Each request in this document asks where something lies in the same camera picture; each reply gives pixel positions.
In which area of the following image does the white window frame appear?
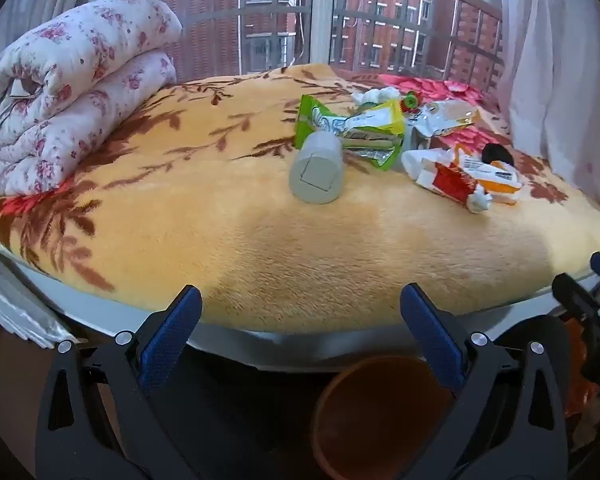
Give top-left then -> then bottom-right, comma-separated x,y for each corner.
87,0 -> 506,86

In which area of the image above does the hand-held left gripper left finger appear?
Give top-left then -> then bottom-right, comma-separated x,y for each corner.
35,285 -> 203,480

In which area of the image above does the stack of white sheets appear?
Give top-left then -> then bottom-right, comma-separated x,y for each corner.
0,247 -> 68,351

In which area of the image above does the white tan packet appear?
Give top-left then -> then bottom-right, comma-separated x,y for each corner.
405,100 -> 482,151

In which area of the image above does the yellow floral plush blanket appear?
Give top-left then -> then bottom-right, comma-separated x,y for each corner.
0,64 -> 600,333

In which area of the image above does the green white snack wrapper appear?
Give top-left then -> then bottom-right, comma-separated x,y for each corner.
294,94 -> 402,171

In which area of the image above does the white tissue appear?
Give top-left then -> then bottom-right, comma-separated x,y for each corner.
352,86 -> 403,106

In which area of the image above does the white sheer curtain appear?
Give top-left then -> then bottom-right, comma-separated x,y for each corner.
497,0 -> 600,221

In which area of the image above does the orange plastic bag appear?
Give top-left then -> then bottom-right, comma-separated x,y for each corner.
562,312 -> 600,418

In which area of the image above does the white bed platform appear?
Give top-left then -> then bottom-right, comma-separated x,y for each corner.
15,257 -> 598,373

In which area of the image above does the brown plastic bin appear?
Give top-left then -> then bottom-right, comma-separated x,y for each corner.
312,355 -> 461,480

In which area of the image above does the orange white carton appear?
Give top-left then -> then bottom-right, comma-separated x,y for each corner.
452,145 -> 523,206

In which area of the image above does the yellow green snack wrapper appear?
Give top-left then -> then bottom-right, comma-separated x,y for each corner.
347,100 -> 407,136

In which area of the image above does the grey cylinder roll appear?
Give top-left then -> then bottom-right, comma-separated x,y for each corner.
289,131 -> 348,206

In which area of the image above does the pink floral folded quilt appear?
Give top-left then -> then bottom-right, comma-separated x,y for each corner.
0,0 -> 183,197

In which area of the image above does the black foam roll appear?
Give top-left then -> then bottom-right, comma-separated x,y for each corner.
481,143 -> 515,167

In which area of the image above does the red brick building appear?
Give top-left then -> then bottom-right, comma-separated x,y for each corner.
150,0 -> 503,83

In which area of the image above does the red white toothpaste tube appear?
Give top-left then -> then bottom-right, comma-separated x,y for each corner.
401,149 -> 491,215

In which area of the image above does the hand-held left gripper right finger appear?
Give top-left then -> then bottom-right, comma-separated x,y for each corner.
400,282 -> 568,480

